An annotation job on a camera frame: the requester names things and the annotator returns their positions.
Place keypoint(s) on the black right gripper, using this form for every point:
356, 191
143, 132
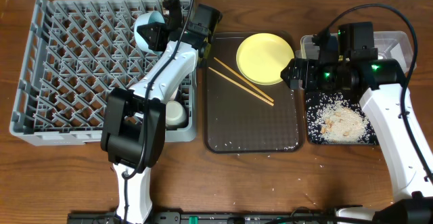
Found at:
310, 65

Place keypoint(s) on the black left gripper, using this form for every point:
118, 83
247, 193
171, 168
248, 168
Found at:
157, 36

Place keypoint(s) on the light blue bowl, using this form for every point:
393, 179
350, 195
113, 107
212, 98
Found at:
150, 33

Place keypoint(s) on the white green cup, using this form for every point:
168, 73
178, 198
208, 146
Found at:
176, 116

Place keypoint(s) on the white bowl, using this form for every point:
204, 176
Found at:
176, 96

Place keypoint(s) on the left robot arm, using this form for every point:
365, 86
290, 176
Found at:
134, 127

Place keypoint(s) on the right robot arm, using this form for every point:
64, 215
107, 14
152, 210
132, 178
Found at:
349, 62

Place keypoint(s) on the black waste bin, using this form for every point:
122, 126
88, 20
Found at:
338, 122

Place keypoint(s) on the rice and peanut waste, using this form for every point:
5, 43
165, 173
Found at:
340, 122

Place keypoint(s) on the yellow plate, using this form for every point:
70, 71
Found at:
261, 58

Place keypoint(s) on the lower wooden chopstick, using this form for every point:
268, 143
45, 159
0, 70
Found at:
242, 87

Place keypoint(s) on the wooden chopstick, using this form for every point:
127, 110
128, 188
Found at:
245, 80
242, 87

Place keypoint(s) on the upper wooden chopstick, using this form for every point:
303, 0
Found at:
245, 80

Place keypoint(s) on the grey dish rack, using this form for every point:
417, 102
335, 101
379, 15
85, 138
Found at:
77, 51

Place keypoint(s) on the dark brown tray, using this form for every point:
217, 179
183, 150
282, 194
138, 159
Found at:
236, 122

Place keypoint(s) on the clear plastic bin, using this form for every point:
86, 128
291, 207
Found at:
390, 45

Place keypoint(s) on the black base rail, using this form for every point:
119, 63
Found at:
186, 218

